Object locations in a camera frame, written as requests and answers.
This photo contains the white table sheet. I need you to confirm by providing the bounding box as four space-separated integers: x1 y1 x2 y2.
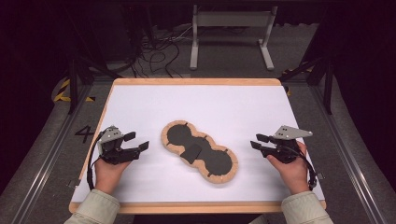
71 84 326 203

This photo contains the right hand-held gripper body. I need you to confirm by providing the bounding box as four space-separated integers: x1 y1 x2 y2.
261 124 314 164

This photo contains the hand-held gripper black cable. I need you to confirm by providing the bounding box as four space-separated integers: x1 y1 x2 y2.
86 132 106 191
289 145 318 191

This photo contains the person's right hand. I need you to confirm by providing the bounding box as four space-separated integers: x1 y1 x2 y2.
266 141 311 196

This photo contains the bundle of floor cables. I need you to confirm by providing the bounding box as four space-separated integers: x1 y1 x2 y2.
129 25 194 79

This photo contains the grey metal stand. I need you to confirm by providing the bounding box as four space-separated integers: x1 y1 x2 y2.
189 4 279 72

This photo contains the black metal stand leg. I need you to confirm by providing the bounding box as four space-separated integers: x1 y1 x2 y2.
279 55 336 115
66 55 123 115

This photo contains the person's left hand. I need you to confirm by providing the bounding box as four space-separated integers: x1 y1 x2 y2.
93 156 132 196

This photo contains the aluminium floor rail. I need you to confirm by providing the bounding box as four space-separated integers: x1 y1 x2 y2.
10 83 95 224
309 83 389 224

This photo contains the right hand-held gripper black cable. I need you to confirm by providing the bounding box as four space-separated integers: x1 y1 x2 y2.
289 145 318 191

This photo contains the wooden table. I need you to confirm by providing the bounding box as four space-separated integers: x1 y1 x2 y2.
68 77 328 216

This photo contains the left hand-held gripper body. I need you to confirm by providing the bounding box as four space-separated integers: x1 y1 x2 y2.
97 125 141 165

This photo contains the left hand-held gripper black cable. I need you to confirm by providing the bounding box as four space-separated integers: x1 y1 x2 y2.
86 132 106 191

